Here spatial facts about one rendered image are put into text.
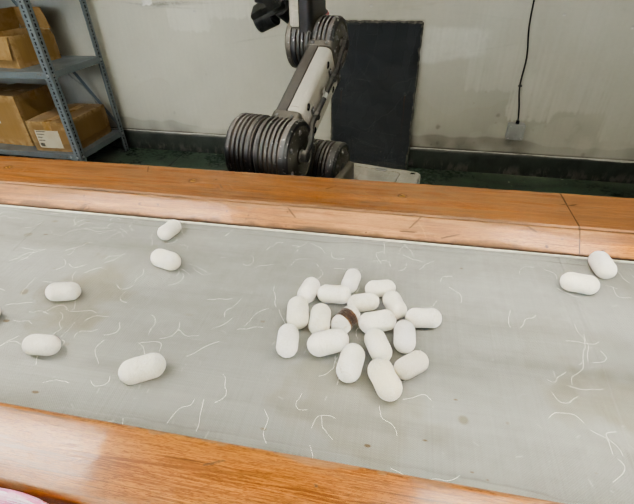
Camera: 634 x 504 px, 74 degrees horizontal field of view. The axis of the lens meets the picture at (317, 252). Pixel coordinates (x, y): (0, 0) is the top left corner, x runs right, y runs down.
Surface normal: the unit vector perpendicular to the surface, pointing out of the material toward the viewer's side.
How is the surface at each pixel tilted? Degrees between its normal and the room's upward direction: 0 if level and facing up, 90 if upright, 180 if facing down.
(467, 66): 90
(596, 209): 0
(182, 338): 0
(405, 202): 0
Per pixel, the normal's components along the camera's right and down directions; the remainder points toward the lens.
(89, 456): -0.02, -0.81
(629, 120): -0.22, 0.58
